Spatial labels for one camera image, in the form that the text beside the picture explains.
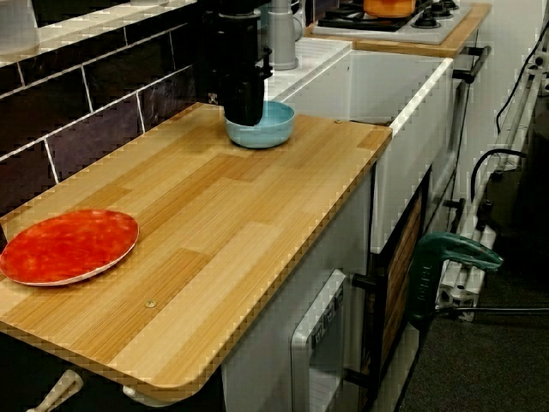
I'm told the black oven handle bar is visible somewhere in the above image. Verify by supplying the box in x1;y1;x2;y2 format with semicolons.
453;45;493;85

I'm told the grey toy stove top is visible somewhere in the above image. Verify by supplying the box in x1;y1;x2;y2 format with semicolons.
311;0;473;45

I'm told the grey white faucet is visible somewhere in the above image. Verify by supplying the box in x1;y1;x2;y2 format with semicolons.
268;0;304;71

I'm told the light blue bowl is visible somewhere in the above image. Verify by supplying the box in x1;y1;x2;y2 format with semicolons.
225;101;296;150

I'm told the black curved floor cable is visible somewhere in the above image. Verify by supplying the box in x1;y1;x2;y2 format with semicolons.
470;148;528;205

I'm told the red round plate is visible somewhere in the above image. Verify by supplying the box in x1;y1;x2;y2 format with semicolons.
0;209;142;288

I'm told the black framed wood door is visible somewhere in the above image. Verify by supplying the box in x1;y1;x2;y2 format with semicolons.
351;169;432;412

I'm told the white kitchen cabinet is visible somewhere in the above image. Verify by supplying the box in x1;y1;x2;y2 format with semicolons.
220;162;374;412

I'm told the thin black cable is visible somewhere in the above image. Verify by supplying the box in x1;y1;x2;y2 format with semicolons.
496;21;549;135

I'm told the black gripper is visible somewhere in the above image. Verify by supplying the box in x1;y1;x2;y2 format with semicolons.
201;11;275;126

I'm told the white wooden peg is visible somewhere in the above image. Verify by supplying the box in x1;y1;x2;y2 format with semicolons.
25;368;85;412

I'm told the aluminium frame rail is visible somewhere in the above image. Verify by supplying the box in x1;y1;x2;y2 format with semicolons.
435;55;549;323

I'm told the white hook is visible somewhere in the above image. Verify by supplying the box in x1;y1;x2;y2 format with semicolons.
122;384;181;409

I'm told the dark upright post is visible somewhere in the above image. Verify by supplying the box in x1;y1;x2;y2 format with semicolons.
194;0;226;106

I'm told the orange pot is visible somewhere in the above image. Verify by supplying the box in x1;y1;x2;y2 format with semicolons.
363;0;417;19

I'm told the white dispenser panel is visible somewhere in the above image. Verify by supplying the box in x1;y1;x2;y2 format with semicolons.
289;269;347;412

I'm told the white toy sink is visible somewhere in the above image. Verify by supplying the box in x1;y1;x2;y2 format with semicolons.
261;36;455;254

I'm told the green clamp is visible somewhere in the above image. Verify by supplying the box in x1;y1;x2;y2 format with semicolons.
406;231;505;330

